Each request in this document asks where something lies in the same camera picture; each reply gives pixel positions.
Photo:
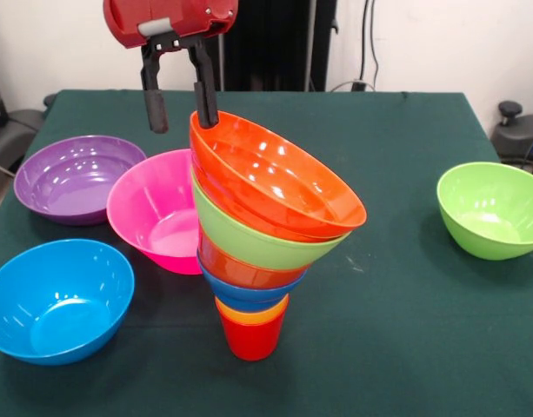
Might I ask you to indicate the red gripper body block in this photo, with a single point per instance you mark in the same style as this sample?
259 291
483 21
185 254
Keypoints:
183 17

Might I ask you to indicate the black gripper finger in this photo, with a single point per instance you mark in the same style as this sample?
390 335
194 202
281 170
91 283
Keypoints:
156 110
205 100

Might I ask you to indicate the large orange-red plastic bowl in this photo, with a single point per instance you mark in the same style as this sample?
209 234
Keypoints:
270 182

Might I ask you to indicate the green plastic bowl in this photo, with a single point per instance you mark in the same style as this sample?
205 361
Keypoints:
257 249
492 208

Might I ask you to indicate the small ribbed orange-red bowl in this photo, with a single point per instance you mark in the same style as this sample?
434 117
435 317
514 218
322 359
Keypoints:
240 276

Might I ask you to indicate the small dark blue bowl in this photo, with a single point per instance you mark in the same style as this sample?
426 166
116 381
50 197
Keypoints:
248 297

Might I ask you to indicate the orange plastic cup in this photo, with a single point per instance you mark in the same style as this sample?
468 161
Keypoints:
222 309
253 320

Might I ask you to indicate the red plastic cup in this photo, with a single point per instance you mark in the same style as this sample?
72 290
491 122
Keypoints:
253 343

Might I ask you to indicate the pink plastic bowl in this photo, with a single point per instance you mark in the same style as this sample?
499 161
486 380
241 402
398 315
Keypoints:
144 204

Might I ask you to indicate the purple plastic bowl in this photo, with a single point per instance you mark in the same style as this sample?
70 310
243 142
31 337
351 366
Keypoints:
75 187

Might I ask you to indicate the dark grey chair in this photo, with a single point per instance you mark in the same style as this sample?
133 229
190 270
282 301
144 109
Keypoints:
14 134
516 134

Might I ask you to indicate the light blue plastic bowl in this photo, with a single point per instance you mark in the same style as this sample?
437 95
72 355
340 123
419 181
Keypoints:
57 304

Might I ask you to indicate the dark green tablecloth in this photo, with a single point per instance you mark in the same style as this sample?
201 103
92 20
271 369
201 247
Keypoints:
379 347

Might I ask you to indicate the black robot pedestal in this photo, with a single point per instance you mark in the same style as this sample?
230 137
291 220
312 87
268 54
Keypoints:
283 43

